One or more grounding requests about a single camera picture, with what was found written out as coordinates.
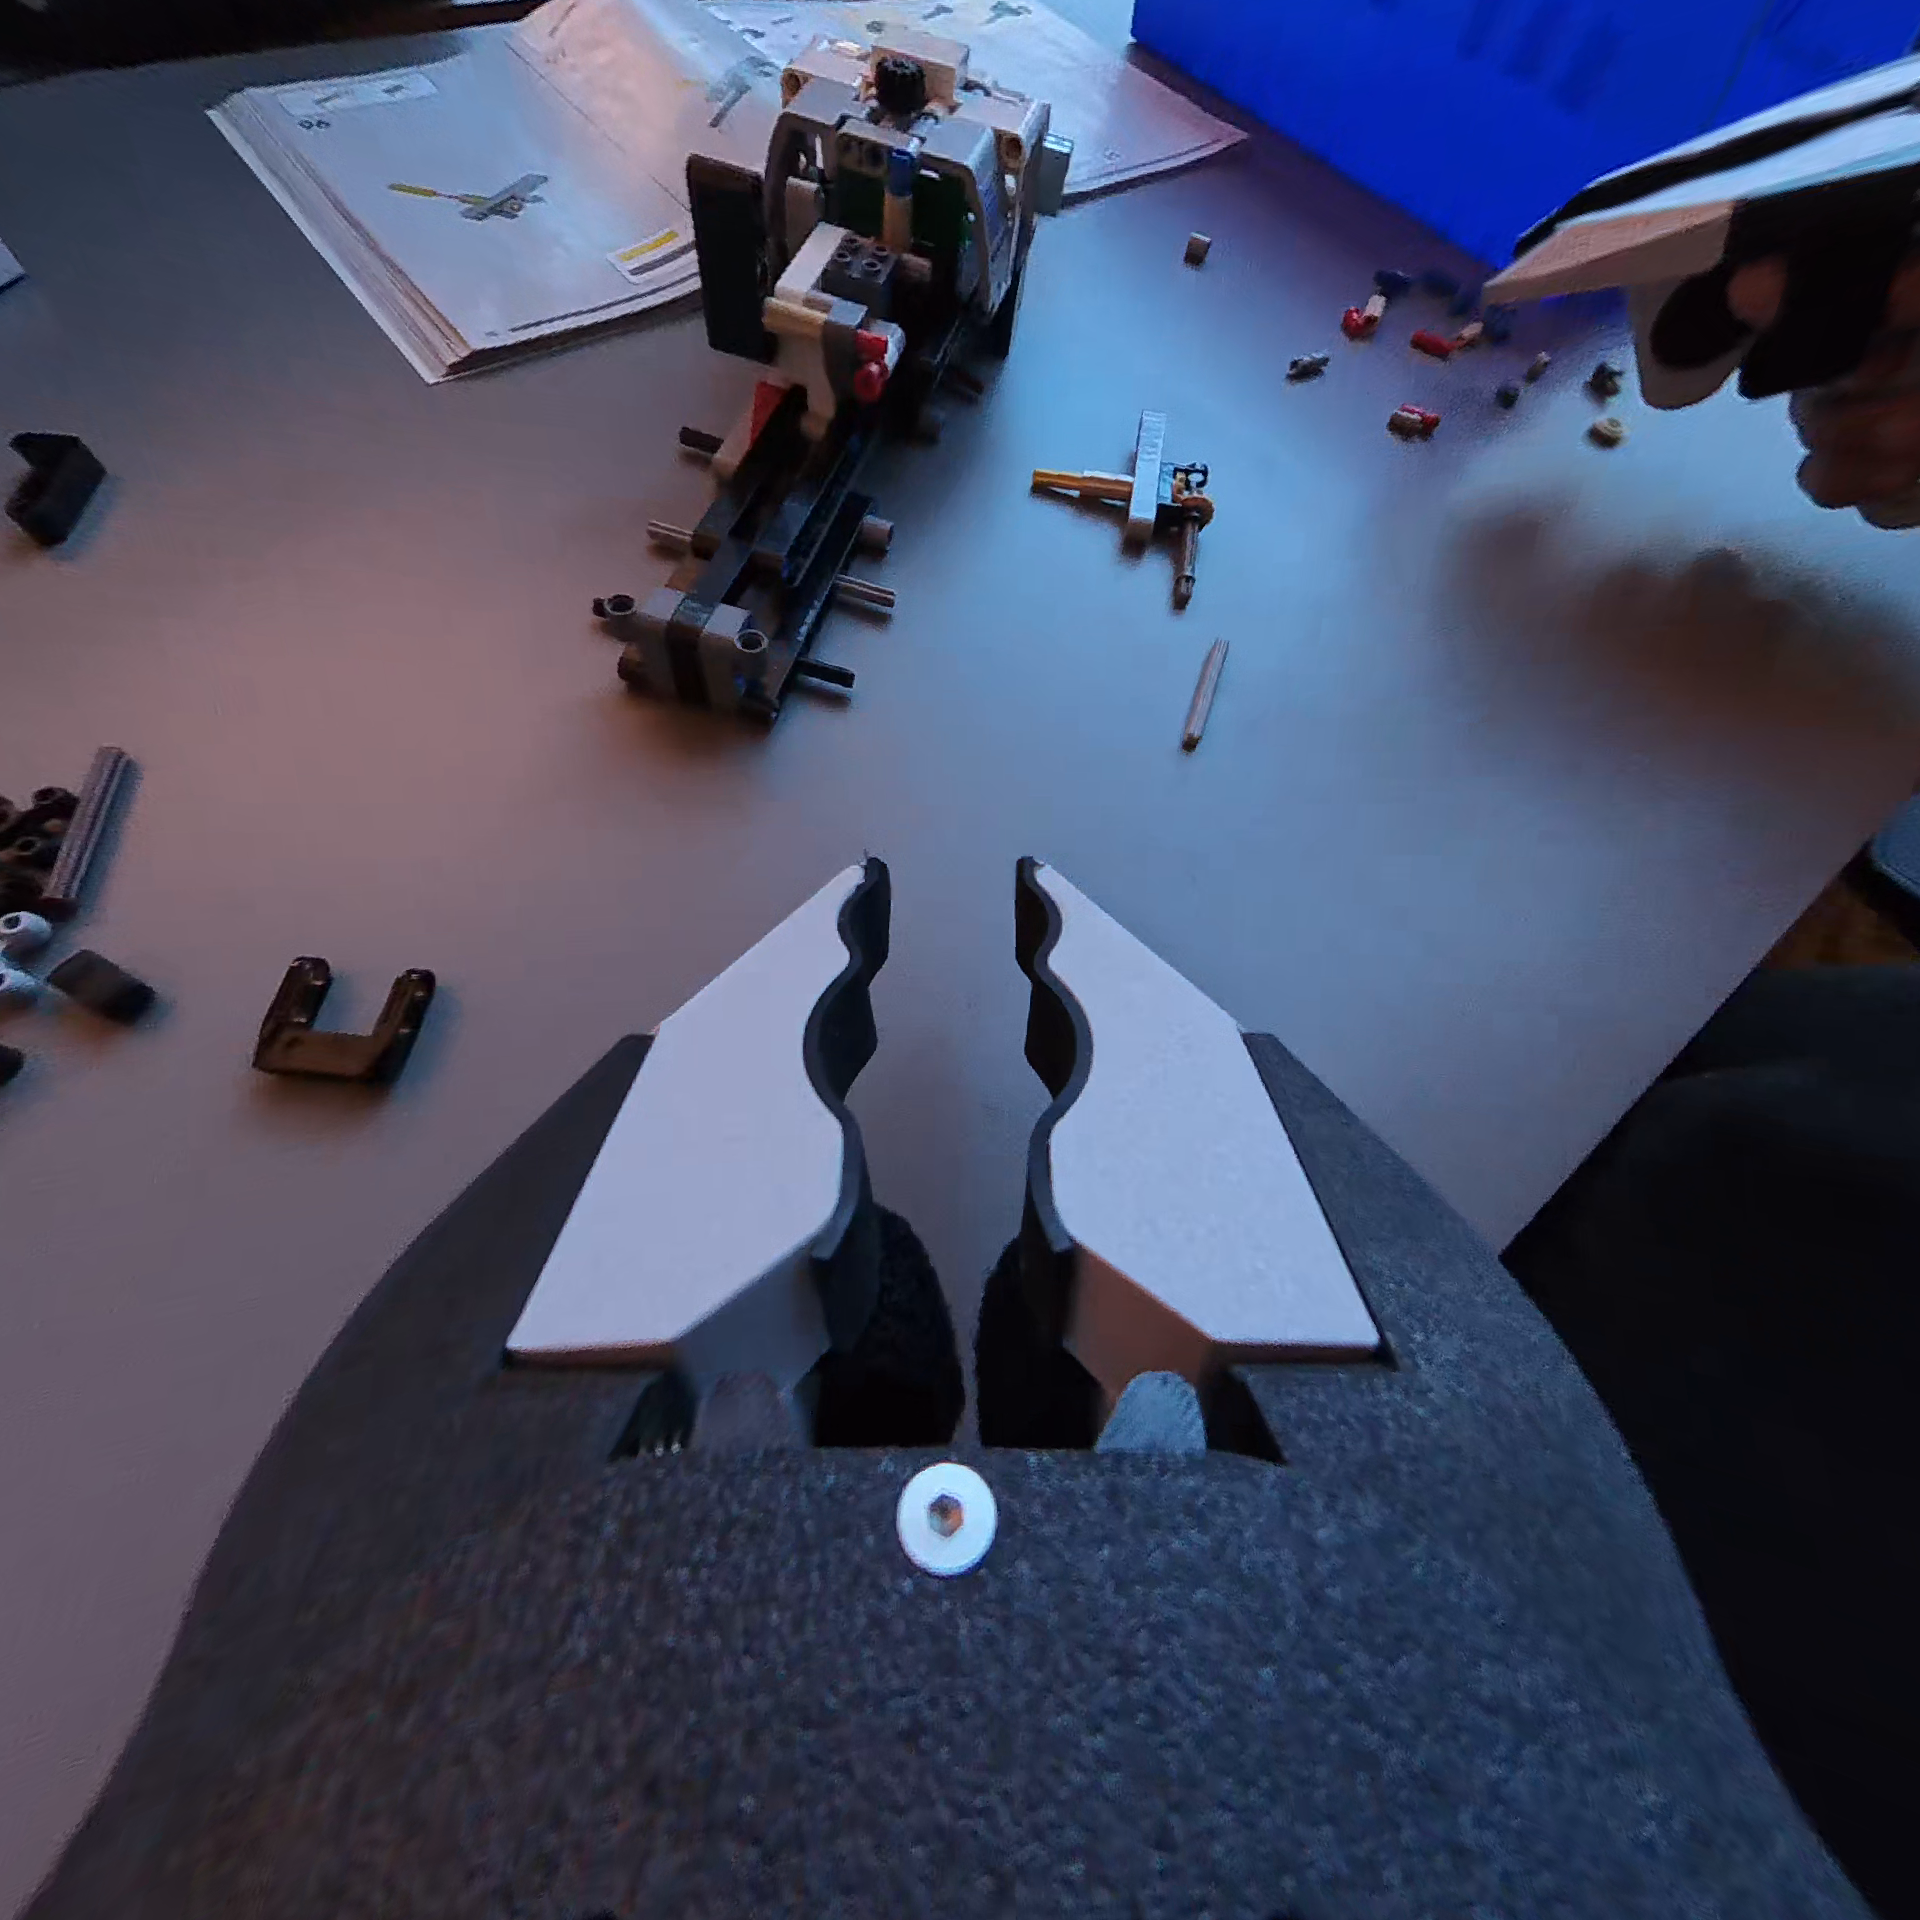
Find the person's right hand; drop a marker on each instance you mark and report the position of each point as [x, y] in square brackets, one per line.
[1868, 451]

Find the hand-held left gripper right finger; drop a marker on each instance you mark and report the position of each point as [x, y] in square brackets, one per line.
[1185, 1171]

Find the blue plastic bin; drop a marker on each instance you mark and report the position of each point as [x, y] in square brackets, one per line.
[1351, 91]

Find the grey beam lego subassembly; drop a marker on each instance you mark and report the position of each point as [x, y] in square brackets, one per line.
[1151, 473]

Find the open instruction booklet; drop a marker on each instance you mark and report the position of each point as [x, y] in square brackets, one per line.
[450, 164]

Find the pile of small dark lego pieces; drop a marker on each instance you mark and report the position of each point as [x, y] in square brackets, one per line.
[38, 824]

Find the light grey lego axle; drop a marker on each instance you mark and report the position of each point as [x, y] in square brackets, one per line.
[1204, 693]

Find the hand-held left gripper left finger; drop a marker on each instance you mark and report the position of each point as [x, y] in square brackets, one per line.
[704, 1171]

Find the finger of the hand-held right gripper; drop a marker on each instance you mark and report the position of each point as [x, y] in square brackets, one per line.
[1635, 248]
[1844, 113]

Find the black lego bracket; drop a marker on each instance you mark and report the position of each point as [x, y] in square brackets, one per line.
[339, 1050]

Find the partly built lego truck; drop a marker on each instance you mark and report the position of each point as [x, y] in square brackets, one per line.
[841, 300]

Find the black angled lego piece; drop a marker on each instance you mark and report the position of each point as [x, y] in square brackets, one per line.
[52, 489]

